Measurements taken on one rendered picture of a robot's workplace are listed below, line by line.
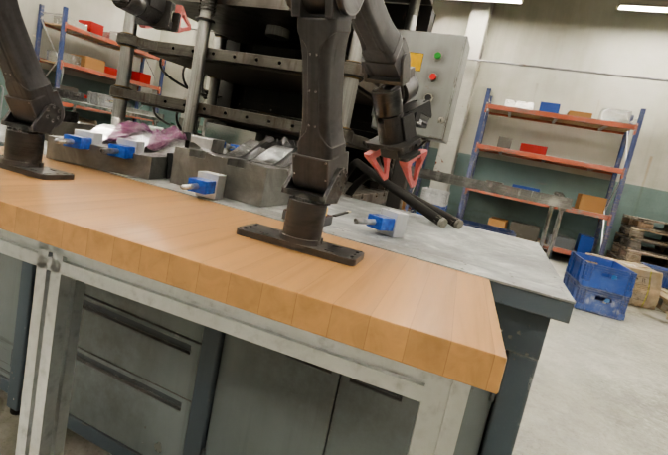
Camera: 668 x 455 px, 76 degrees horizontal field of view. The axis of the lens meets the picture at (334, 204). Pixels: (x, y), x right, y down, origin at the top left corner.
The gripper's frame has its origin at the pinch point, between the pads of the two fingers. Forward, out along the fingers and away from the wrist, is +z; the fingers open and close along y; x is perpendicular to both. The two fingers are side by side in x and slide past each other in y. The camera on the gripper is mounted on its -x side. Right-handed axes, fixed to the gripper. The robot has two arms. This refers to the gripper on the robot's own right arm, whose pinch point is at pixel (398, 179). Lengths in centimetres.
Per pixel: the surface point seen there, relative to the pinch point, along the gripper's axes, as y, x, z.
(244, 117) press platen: 113, -25, 5
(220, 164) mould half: 31.5, 24.4, -8.3
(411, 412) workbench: -17.2, 23.3, 37.1
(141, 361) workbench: 42, 57, 35
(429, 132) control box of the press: 44, -66, 19
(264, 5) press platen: 115, -52, -36
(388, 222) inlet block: -2.4, 7.2, 6.1
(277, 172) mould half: 22.7, 15.4, -4.0
